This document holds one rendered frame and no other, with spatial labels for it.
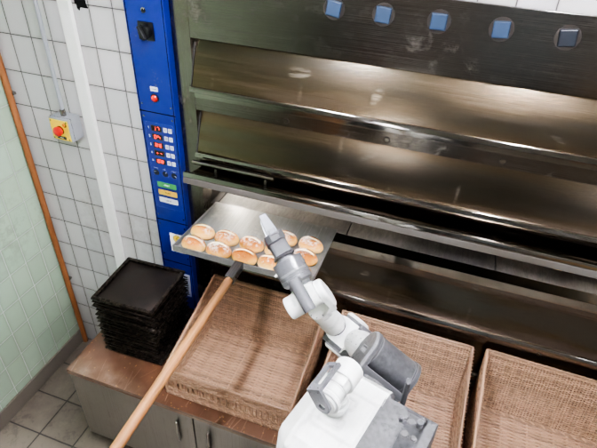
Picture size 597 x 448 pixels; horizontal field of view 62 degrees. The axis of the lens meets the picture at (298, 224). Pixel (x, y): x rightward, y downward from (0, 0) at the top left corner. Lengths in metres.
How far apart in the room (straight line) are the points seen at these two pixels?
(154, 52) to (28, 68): 0.65
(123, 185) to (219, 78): 0.76
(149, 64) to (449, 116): 1.05
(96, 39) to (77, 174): 0.68
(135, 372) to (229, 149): 1.06
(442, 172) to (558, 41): 0.51
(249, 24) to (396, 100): 0.53
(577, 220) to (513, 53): 0.58
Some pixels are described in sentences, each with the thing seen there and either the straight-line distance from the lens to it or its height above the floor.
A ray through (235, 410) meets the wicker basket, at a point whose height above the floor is 0.63.
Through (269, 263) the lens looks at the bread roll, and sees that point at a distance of 1.79.
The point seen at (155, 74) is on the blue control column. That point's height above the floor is 1.75.
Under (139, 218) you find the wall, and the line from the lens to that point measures 2.39.
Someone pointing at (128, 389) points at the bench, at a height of 0.58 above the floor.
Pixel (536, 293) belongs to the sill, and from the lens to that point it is 2.00.
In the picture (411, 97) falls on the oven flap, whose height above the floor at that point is 1.81.
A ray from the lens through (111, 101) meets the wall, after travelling 2.15.
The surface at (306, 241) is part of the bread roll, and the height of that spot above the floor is 1.23.
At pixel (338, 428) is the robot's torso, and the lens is 1.16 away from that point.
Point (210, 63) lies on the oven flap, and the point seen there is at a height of 1.81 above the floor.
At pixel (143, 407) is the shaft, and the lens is 1.45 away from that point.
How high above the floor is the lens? 2.38
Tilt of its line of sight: 36 degrees down
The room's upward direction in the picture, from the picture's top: 3 degrees clockwise
